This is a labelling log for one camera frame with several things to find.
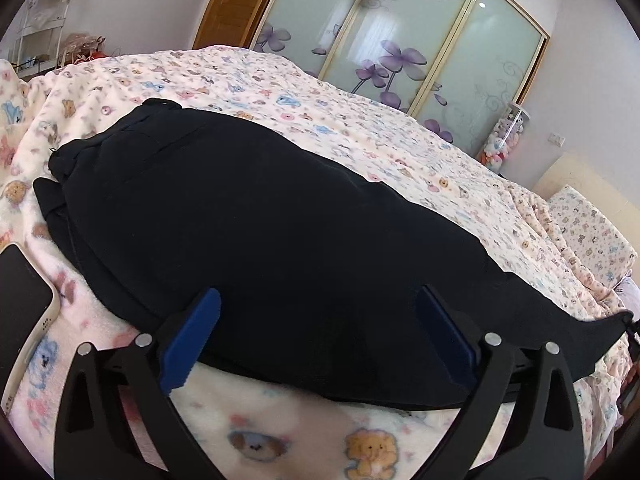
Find dark navy pants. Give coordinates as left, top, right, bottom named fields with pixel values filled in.
left=34, top=99, right=630, bottom=411

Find small-print patterned pillow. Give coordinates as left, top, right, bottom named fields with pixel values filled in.
left=547, top=185, right=638, bottom=288

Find cream headboard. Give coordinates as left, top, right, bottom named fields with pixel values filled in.
left=533, top=155, right=640, bottom=250

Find black smartphone cream case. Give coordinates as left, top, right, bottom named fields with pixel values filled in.
left=0, top=243, right=58, bottom=415

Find cartoon animal print fleece blanket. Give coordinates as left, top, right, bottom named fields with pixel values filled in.
left=1, top=46, right=638, bottom=479

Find clear tube of plush toys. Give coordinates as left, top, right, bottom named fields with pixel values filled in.
left=477, top=102, right=530, bottom=174

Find floral glass sliding wardrobe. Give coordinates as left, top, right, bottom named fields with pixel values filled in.
left=194, top=0, right=549, bottom=155

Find white desk shelf unit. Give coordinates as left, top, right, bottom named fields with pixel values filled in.
left=10, top=0, right=72, bottom=80

